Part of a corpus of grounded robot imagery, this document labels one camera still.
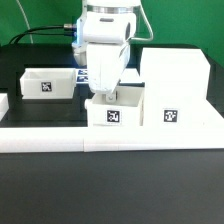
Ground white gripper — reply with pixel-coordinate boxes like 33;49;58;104
87;43;130;102

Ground white front drawer tray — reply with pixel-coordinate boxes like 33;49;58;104
85;86;144;127

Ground white drawer tray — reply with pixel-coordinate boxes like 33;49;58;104
20;68;76;99
85;86;144;127

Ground white drawer cabinet box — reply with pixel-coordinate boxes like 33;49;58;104
140;48;210;128

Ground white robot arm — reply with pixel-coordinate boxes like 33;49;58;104
72;0;154;100

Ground white rear drawer tray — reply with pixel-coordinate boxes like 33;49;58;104
20;68;76;99

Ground marker tag sheet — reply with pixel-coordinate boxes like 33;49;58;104
76;68;142;84

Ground white U-shaped fence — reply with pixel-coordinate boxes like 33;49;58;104
0;91;224;154

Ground black cables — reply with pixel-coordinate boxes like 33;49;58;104
8;23;78;46

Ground thin white cable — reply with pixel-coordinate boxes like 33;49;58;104
14;0;34;45

